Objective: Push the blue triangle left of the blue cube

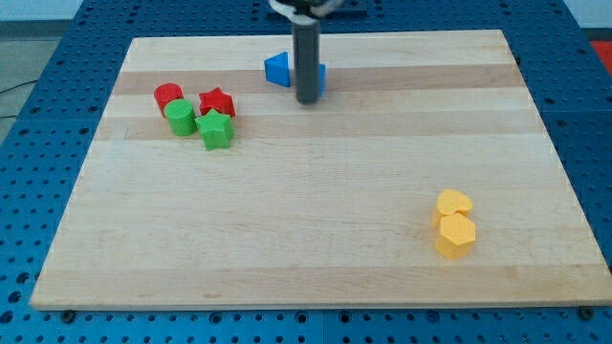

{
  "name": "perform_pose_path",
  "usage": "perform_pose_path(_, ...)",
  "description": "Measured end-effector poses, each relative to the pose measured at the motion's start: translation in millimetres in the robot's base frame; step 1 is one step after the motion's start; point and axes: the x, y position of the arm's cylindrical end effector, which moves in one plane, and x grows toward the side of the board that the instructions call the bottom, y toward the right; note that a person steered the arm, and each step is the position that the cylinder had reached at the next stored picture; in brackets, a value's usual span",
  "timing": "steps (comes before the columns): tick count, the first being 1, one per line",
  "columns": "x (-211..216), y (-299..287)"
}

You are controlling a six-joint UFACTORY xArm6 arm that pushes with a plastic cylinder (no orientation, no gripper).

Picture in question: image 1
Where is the green cylinder block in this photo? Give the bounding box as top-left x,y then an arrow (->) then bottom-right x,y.
164,98 -> 197,137

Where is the blue cube block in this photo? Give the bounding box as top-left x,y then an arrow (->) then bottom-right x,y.
318,63 -> 326,98

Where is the yellow heart block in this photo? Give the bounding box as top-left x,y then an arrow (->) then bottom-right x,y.
431,189 -> 473,227

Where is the blue triangle block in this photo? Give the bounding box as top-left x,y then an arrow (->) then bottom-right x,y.
264,52 -> 291,87

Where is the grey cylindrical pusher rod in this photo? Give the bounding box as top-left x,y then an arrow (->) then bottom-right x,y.
293,20 -> 321,105

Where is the wooden board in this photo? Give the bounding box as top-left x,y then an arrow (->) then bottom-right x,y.
31,30 -> 611,311

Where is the red star block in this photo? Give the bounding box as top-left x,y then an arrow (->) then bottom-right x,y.
199,87 -> 235,117

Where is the black cable on floor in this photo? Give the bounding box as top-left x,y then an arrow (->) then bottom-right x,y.
0,78 -> 38,120

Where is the yellow hexagon block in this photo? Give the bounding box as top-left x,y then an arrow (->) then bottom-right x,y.
434,213 -> 477,260

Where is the red cylinder block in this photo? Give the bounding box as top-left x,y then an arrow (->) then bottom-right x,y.
153,83 -> 184,118

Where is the green star block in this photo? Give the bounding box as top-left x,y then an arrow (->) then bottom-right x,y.
195,109 -> 235,151

